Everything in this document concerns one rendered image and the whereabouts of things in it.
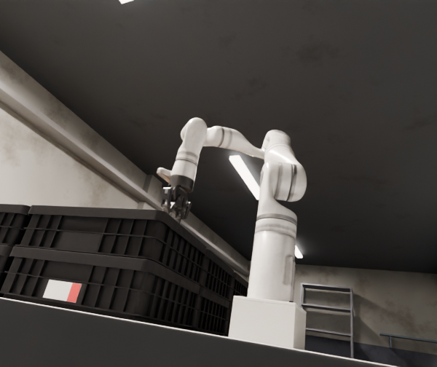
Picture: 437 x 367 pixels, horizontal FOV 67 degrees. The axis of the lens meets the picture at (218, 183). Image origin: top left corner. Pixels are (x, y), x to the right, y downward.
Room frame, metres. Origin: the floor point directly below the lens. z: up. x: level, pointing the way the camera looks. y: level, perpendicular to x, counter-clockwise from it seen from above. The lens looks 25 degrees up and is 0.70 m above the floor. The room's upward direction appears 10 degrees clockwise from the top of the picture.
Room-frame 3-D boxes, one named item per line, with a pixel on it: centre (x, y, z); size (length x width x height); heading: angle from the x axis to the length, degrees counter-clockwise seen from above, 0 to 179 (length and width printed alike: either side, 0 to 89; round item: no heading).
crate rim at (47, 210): (0.90, 0.24, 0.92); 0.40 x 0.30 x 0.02; 68
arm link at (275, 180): (0.71, -0.15, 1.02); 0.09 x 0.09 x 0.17; 86
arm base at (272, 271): (0.71, -0.15, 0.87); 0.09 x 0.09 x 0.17; 69
